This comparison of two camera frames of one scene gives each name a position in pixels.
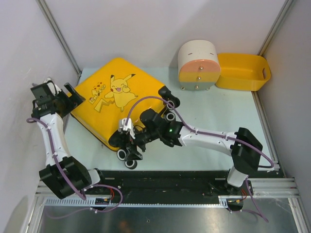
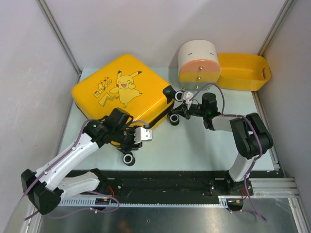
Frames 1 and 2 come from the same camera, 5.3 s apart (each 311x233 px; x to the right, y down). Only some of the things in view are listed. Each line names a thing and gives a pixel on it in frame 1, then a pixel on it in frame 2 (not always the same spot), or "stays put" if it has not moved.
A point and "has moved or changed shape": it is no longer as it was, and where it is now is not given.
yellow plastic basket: x=242 y=72 stays put
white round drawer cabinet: x=198 y=66 stays put
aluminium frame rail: x=284 y=187 stays put
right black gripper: x=133 y=154 → x=183 y=110
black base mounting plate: x=166 y=184 stays put
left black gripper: x=76 y=100 → x=131 y=145
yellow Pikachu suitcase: x=120 y=90 has moved or changed shape
